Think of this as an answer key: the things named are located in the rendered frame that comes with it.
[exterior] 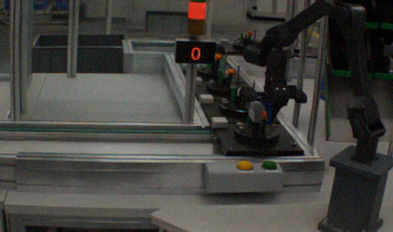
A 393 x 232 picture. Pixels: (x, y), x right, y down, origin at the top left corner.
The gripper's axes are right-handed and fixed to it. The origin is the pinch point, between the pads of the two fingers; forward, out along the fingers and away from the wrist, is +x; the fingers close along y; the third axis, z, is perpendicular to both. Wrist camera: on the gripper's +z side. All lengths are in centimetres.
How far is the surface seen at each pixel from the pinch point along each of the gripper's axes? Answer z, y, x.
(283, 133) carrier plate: -15.6, 9.2, 12.1
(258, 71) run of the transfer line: -131, 29, 22
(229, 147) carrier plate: -3.3, -10.4, 12.0
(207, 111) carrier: -37.0, -11.8, 12.4
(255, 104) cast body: -11.3, -2.1, 1.3
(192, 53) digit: -22.2, -20.2, -10.8
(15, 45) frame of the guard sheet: -25, -76, -12
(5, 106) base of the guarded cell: -72, -90, 24
